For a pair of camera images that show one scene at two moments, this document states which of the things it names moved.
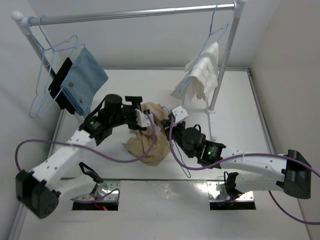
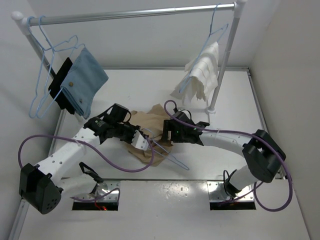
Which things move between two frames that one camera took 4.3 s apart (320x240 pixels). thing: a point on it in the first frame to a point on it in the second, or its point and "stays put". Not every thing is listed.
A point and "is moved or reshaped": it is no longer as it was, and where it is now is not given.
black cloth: (55, 90) stays put
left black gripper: (135, 104) to (134, 128)
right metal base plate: (217, 192) stays put
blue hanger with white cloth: (210, 33) stays put
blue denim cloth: (85, 78) stays put
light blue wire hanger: (185, 169) to (169, 159)
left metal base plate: (105, 191) stays put
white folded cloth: (202, 78) stays put
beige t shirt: (152, 145) is moved or reshaped
